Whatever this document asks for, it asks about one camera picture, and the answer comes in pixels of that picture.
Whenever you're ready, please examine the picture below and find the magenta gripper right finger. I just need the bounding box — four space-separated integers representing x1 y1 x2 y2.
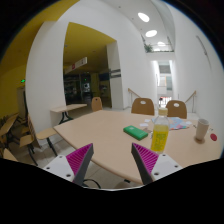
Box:
130 142 184 186

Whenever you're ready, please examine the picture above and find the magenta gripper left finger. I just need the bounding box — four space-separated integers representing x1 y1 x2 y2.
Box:
43 143 95 186

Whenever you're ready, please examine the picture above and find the yellow drink bottle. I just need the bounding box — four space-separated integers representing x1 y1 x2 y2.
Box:
151 108 169 154

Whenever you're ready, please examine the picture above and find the green flat box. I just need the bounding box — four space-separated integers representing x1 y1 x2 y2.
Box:
123 125 148 140

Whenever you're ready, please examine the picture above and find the white card on table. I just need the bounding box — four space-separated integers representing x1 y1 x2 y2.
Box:
140 123 148 127

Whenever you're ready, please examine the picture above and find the large beige table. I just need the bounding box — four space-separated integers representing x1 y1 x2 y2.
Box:
54 110 222 184

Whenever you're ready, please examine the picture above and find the wooden chair at left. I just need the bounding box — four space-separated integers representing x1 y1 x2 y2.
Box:
19 117 57 165

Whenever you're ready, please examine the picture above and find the small side table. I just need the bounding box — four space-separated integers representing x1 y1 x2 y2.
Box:
51 104 86 124

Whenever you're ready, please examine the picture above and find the wooden chair left back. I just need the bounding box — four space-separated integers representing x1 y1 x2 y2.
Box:
131 98 155 115

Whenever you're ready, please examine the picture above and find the small wooden chair far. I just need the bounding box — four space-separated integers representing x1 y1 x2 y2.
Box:
91 97 102 112

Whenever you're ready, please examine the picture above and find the wooden chair right back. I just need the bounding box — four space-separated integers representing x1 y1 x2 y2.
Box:
166 100 187 119

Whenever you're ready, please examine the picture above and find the white paper cup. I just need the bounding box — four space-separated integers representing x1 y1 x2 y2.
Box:
195 119 209 141

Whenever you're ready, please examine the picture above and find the red round coaster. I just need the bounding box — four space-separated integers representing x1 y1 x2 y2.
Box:
210 133 217 141

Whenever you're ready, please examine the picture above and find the wooden table far left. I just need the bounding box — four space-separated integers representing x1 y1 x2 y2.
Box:
0 114 18 137

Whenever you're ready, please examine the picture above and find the hanging red white sign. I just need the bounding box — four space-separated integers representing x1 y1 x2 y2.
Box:
64 57 88 74

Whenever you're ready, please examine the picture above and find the balcony plant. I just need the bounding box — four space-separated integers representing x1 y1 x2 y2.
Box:
144 44 153 53

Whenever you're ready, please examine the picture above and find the round ceiling light far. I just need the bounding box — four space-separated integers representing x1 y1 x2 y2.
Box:
145 30 157 37

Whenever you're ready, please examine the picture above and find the round ceiling light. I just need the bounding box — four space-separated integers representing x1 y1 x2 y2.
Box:
138 12 150 23
145 30 157 37

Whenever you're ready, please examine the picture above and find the round ceiling light near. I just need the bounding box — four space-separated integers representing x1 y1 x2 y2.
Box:
138 12 150 23

